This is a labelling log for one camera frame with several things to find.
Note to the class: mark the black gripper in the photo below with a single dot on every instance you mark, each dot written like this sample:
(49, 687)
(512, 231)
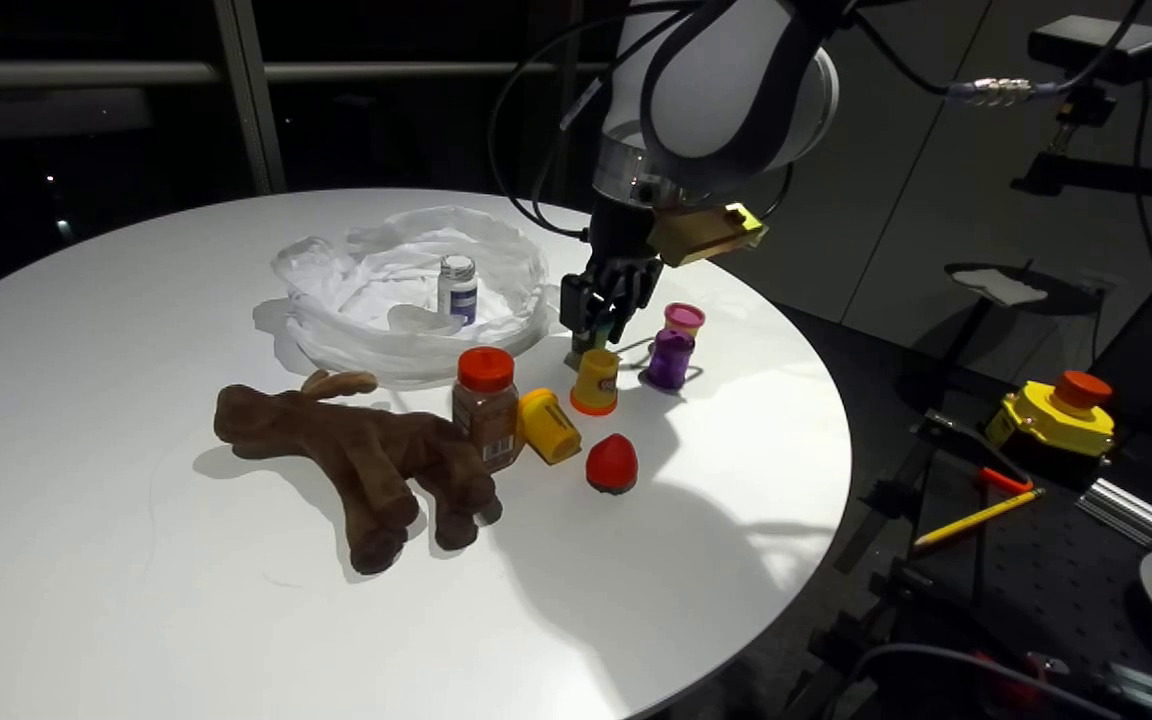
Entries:
(616, 263)

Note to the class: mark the purple dough can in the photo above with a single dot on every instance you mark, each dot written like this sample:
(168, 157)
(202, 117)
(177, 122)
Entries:
(671, 362)

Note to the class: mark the yellow dough can pink lid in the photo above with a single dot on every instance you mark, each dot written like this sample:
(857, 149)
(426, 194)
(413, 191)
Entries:
(685, 317)

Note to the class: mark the yellow plastic tub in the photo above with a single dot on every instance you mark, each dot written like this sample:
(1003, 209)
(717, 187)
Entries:
(551, 425)

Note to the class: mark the brown spice jar red lid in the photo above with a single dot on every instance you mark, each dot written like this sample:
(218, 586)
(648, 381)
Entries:
(484, 407)

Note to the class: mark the white pill bottle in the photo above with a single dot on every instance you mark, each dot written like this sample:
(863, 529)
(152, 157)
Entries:
(459, 293)

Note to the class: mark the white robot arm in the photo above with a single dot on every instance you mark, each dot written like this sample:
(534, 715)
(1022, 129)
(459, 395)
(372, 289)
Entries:
(723, 83)

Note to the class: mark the white plastic bag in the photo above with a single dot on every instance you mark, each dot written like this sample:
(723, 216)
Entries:
(379, 284)

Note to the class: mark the red toy ball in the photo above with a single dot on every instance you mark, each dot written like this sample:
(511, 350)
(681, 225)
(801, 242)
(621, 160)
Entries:
(615, 461)

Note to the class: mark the brown plush moose toy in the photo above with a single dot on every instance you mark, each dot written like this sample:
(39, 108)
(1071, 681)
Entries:
(363, 455)

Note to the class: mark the grey metal railing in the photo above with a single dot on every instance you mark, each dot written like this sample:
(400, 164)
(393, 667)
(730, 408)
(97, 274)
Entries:
(379, 70)

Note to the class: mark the yellow pencil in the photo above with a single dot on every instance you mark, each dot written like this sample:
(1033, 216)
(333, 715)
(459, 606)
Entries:
(978, 516)

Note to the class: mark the yellow emergency stop button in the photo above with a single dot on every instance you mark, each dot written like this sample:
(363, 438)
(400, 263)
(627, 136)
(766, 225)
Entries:
(1055, 412)

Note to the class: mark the grey window frame post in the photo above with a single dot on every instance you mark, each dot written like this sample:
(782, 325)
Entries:
(251, 93)

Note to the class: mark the black camera stand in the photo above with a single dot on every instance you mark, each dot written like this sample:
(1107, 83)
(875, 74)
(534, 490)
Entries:
(1108, 175)

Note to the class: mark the aluminium rail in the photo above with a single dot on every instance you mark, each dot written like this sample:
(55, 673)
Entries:
(1139, 504)

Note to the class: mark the black camera box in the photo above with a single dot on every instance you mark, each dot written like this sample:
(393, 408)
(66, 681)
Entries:
(1107, 40)

